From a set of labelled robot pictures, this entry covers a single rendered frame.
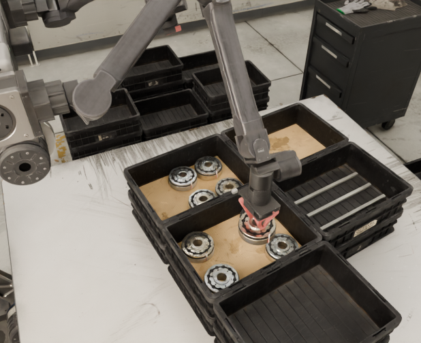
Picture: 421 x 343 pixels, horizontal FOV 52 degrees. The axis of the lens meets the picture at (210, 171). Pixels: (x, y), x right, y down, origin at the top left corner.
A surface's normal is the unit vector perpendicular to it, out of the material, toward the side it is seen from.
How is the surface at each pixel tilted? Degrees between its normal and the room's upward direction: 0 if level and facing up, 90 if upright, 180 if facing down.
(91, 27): 90
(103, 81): 50
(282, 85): 0
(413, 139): 0
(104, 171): 0
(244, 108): 45
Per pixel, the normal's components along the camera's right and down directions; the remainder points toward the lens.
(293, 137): 0.00, -0.73
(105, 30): 0.40, 0.63
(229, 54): 0.25, 0.04
